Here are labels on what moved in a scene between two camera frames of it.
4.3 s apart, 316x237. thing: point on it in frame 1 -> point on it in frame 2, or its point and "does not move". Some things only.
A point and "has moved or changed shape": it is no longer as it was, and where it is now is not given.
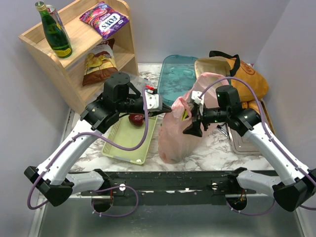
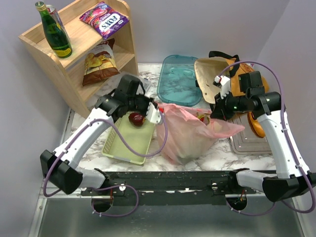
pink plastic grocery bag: (175, 144) has moved or changed shape
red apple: (137, 120) does not move
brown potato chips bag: (99, 62) does not move
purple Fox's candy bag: (106, 20) does not move
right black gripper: (195, 128) -> (220, 110)
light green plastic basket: (125, 134) does not move
